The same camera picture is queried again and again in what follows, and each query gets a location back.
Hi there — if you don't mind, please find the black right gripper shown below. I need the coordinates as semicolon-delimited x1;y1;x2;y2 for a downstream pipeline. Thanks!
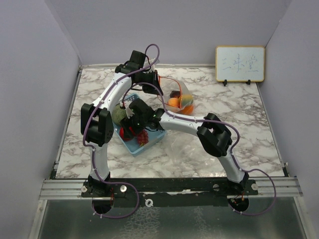
120;112;147;138

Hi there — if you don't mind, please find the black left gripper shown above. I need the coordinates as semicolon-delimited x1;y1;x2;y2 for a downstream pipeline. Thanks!
135;70;163;96

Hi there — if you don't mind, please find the red tomato fruit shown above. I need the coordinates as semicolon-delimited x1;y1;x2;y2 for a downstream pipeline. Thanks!
119;127;131;141

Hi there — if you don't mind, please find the pink yellow peach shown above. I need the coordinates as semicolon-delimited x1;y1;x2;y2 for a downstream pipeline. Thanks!
167;98;180;108

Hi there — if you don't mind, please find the clear zip bag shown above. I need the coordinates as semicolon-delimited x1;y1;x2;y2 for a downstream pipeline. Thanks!
159;76;194;116

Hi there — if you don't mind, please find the orange fruit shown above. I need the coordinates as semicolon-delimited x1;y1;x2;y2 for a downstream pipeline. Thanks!
179;105;194;116

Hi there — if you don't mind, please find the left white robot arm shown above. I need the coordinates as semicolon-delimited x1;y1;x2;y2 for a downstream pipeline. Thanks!
81;51;163;197

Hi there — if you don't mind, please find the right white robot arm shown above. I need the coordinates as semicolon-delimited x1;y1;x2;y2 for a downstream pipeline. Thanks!
120;99;249;195

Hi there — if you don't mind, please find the clear bag orange zipper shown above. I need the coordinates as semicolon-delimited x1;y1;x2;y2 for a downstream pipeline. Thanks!
166;130;221;171

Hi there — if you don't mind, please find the blue perforated plastic basket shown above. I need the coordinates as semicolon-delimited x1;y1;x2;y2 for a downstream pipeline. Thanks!
113;94;166;156

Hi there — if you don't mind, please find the red grape bunch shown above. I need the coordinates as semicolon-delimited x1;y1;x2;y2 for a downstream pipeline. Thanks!
137;129;149;147

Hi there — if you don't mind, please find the green netted melon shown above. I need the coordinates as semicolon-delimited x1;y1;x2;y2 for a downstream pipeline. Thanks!
112;104;127;126

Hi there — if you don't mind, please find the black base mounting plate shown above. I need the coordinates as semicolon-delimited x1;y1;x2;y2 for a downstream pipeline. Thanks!
81;177;258;208

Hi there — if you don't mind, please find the small whiteboard with writing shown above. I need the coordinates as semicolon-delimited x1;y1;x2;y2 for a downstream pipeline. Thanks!
215;46;265;83

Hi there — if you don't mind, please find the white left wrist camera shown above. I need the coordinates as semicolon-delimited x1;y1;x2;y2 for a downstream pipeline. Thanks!
144;57;160;73

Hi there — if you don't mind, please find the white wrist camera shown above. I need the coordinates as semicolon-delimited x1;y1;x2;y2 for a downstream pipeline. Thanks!
119;101;135;119
144;57;160;73

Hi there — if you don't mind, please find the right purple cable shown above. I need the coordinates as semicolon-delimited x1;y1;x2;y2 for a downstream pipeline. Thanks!
121;83;276;216

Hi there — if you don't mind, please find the purple cable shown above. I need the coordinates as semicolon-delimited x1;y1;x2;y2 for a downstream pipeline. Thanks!
82;44;161;220
121;83;276;216

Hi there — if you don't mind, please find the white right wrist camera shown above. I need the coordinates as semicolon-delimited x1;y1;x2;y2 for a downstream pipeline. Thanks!
119;101;135;119

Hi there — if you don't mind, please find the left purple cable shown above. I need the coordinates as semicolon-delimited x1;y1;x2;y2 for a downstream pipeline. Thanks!
82;44;161;220

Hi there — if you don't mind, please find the aluminium front rail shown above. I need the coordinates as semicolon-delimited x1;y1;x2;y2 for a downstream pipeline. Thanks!
39;177;303;200

